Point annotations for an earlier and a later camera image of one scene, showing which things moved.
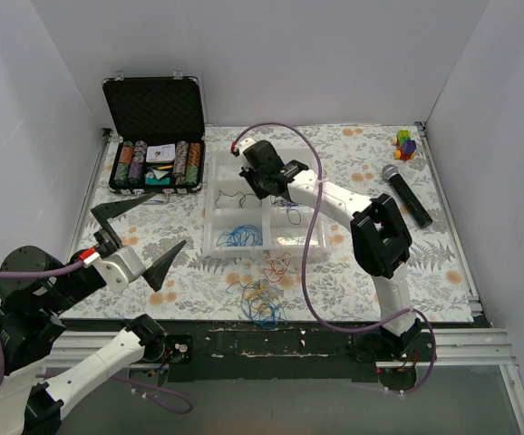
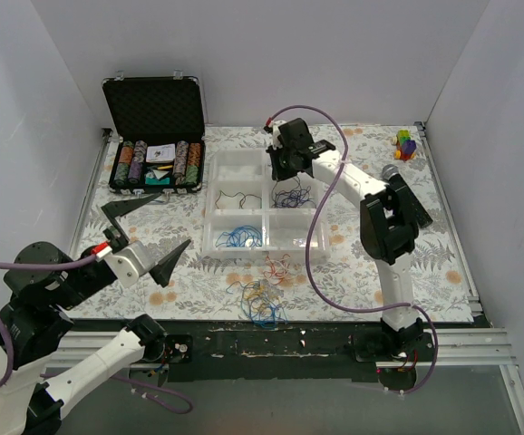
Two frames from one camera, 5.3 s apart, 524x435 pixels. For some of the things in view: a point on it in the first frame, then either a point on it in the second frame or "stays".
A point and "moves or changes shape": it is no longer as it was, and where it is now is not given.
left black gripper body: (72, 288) stays
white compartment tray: (237, 223) stays
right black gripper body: (253, 178) -> (289, 161)
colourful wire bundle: (260, 302) stays
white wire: (291, 240) moves or changes shape
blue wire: (242, 236) stays
